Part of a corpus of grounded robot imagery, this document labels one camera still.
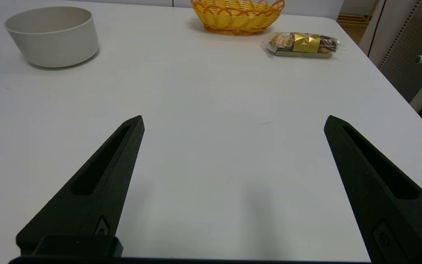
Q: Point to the grey perforated panel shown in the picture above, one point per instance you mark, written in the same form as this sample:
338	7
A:
412	40

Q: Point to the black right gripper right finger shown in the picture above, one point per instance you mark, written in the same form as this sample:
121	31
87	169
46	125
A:
390	205

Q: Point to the beige round bowl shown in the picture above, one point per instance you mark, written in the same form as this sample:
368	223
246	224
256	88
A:
53	40

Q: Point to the brown wooden crate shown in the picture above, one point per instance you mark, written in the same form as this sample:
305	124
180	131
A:
350	25

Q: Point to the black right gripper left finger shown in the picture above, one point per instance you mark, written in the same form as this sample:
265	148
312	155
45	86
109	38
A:
86	205

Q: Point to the orange woven plastic basket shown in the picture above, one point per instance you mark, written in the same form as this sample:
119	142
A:
237	18

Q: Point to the clear wrapped snack packet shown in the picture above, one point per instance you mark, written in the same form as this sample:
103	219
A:
304	44

